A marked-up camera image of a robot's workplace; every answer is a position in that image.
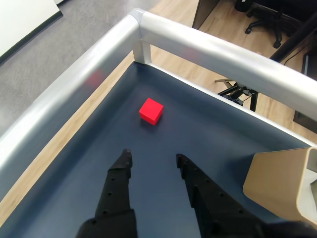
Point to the square metal box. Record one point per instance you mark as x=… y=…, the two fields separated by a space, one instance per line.
x=272 y=181

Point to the dark desk panel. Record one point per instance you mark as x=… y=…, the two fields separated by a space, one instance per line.
x=203 y=12

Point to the black office chair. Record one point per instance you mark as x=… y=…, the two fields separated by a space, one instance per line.
x=270 y=22

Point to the dark table mat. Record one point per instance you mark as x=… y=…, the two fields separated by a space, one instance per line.
x=161 y=138

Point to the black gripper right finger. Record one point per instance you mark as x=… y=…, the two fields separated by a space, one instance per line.
x=213 y=208

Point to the silver metal rail frame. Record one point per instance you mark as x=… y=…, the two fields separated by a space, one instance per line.
x=198 y=47

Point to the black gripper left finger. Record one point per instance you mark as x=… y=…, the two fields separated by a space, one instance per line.
x=114 y=193

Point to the black desk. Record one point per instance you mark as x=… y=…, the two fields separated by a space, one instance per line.
x=294 y=42

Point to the red cube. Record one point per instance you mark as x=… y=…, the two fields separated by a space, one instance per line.
x=151 y=110

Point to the black folding stand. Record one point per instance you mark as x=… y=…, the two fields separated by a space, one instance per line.
x=237 y=93

